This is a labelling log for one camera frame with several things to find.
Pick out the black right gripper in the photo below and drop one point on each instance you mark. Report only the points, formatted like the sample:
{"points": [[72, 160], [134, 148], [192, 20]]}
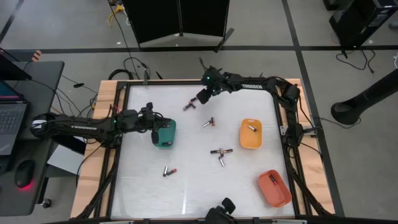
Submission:
{"points": [[211, 82]]}

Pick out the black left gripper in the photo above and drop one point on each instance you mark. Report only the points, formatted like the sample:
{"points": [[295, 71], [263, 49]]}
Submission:
{"points": [[151, 121]]}

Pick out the copper black battery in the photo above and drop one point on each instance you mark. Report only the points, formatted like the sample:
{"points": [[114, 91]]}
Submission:
{"points": [[188, 106], [215, 151], [228, 151], [193, 99]]}

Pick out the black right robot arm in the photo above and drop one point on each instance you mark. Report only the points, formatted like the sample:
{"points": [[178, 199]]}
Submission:
{"points": [[252, 86]]}

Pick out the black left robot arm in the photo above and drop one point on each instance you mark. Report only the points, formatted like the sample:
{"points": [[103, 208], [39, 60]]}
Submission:
{"points": [[84, 127]]}

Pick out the teal plastic bin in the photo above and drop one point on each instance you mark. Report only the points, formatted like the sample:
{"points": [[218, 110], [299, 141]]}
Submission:
{"points": [[166, 137]]}

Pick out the light wooden table board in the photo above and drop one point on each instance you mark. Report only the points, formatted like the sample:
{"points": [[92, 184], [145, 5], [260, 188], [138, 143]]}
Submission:
{"points": [[320, 186], [104, 93]]}

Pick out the yellow plastic bin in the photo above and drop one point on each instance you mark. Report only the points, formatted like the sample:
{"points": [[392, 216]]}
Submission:
{"points": [[250, 140]]}

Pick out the black folding divider screen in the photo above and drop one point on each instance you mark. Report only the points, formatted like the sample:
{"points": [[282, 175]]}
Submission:
{"points": [[155, 18]]}

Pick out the black angled panel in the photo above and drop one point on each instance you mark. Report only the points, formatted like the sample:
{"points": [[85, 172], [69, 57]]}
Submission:
{"points": [[73, 144]]}

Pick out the grey flat box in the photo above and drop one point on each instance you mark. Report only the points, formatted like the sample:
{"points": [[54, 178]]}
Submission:
{"points": [[65, 161]]}

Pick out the black desk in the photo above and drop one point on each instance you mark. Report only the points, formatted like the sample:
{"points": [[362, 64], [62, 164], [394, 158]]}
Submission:
{"points": [[43, 93]]}

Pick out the orange plastic bin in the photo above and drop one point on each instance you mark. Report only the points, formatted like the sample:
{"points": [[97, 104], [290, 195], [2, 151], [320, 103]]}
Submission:
{"points": [[276, 194]]}

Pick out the black caster wheel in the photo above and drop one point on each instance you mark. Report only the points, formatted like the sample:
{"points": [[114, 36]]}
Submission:
{"points": [[46, 203]]}

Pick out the orange striped marker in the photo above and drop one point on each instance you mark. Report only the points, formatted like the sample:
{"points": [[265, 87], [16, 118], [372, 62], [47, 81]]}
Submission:
{"points": [[36, 55]]}

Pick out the black computer mouse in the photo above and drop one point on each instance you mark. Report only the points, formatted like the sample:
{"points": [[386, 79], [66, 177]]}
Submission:
{"points": [[24, 172]]}

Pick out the black laptop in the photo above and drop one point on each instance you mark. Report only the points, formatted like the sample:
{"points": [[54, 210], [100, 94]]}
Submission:
{"points": [[12, 121]]}

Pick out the black equipment case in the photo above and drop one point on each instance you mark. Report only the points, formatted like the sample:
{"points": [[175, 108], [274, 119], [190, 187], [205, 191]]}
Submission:
{"points": [[357, 21]]}

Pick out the black cylindrical stand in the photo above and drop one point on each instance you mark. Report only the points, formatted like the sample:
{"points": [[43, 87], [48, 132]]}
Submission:
{"points": [[373, 93]]}

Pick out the black tilted screen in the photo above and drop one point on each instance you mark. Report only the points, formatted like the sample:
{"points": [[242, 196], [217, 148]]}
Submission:
{"points": [[9, 68]]}

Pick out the black aluminium table frame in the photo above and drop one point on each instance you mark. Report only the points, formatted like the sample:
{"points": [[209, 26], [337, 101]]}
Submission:
{"points": [[174, 82]]}

